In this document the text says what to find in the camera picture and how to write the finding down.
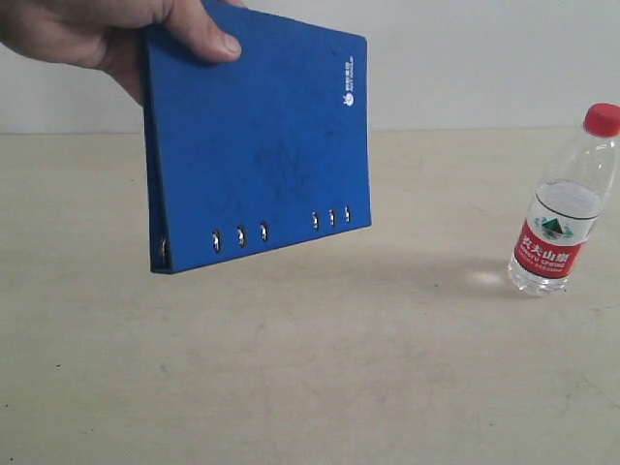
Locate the person's bare hand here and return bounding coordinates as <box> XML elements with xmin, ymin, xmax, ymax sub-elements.
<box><xmin>1</xmin><ymin>0</ymin><xmax>241</xmax><ymax>105</ymax></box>

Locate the blue ring binder notebook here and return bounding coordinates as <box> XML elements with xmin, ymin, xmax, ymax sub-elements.
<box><xmin>141</xmin><ymin>1</ymin><xmax>372</xmax><ymax>274</ymax></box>

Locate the clear water bottle red cap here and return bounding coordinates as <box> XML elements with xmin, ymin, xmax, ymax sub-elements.
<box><xmin>508</xmin><ymin>103</ymin><xmax>619</xmax><ymax>296</ymax></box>

